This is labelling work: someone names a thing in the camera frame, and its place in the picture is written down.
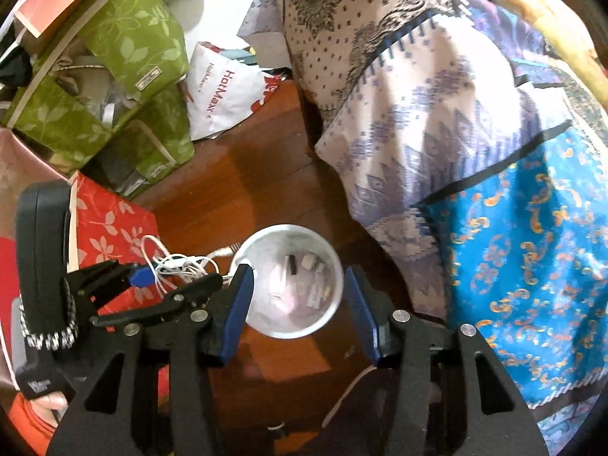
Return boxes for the patchwork bed sheet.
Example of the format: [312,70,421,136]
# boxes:
[237,0,608,443]

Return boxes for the white cable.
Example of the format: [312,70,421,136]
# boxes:
[140,235,244,296]

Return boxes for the white plastic bin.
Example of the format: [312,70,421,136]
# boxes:
[229,225,344,339]

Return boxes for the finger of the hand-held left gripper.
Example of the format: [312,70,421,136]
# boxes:
[89,272,225,328]
[61,260,154,306]

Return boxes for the pink bag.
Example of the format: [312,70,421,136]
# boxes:
[0,126,73,192]

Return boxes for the scraps inside bin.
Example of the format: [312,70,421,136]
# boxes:
[267,254,334,315]

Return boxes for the black cloth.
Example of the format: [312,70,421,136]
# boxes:
[0,43,35,87]

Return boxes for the white cord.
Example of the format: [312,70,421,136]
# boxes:
[320,366,381,429]

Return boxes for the teal cloth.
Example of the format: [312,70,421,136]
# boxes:
[222,46,260,66]

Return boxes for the colourful heart blanket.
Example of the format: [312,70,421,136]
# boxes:
[472,0,608,105]

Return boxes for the red floral bag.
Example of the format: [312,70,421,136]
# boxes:
[71,171,166,334]

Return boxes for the green floral fabric bag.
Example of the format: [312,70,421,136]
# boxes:
[78,0,191,104]
[0,73,117,177]
[95,86,196,188]

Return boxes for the person's forearm orange sleeve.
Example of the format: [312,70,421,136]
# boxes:
[7,392,62,443]

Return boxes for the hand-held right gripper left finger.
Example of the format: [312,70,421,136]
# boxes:
[45,263,256,456]

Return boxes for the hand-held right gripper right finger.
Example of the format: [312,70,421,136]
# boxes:
[346,265,551,456]

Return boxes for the person's left hand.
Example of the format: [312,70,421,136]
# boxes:
[33,391,70,421]

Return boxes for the white plastic bag red print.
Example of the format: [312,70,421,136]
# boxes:
[185,42,282,142]

